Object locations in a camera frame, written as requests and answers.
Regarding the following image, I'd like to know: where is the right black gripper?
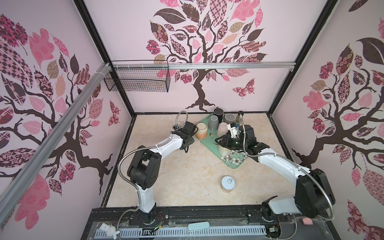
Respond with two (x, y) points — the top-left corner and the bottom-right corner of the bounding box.
(214, 135), (247, 152)

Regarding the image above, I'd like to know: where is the orange cream scalloped mug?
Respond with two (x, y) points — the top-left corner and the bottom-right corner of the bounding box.
(196, 123), (208, 140)

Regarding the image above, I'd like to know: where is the green floral tray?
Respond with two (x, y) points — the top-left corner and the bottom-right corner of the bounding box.
(197, 114), (247, 169)

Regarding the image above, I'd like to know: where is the cream speckled mug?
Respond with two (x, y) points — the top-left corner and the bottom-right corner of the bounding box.
(218, 146), (237, 157)

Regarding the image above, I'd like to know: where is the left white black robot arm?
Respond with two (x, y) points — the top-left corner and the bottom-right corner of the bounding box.
(127, 122), (198, 214)

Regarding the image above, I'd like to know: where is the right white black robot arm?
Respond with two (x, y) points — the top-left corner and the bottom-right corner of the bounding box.
(215, 125), (336, 222)

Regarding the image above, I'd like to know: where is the pink mug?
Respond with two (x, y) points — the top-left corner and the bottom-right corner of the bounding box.
(217, 122), (229, 137)

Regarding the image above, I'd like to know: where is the dark grey mug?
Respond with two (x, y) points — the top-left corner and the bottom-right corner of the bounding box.
(224, 114), (237, 124)

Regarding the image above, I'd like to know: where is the black mug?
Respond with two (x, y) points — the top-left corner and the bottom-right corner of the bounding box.
(213, 107), (224, 123)

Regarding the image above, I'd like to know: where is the spice jar black lid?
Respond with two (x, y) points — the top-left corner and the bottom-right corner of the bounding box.
(235, 111), (244, 125)

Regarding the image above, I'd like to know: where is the light blue eraser block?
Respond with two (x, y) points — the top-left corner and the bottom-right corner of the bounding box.
(188, 222), (210, 232)

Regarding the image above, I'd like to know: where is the pink sponge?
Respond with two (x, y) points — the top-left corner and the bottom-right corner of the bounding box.
(302, 218), (313, 226)

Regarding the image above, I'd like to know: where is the white power plug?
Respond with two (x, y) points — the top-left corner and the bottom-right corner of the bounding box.
(100, 223), (120, 240)

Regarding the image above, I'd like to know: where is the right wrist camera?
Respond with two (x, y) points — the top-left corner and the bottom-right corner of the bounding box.
(227, 123), (240, 139)

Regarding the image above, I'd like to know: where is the left metal cable conduit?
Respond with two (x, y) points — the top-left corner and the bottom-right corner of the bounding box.
(117, 110), (189, 208)

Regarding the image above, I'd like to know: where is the metal cable conduit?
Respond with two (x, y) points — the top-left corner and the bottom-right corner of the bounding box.
(238, 113), (335, 221)
(117, 110), (189, 208)

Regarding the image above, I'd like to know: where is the back aluminium rail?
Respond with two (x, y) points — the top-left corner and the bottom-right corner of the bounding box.
(113, 62), (296, 70)

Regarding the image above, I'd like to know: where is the aluminium rail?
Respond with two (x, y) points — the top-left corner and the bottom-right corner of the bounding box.
(1, 63), (111, 224)
(113, 62), (296, 70)

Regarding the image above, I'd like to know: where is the black wire basket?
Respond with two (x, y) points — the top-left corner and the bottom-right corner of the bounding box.
(104, 60), (171, 93)

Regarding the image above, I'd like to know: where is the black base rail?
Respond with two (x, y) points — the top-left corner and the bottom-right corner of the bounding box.
(81, 205), (340, 240)

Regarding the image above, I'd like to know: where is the white slotted cable duct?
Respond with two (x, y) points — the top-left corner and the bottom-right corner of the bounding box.
(94, 225), (267, 240)

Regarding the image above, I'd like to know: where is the right metal cable conduit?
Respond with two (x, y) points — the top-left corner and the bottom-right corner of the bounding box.
(238, 113), (335, 221)

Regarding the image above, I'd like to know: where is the left aluminium rail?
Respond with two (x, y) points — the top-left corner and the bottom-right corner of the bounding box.
(1, 63), (111, 224)

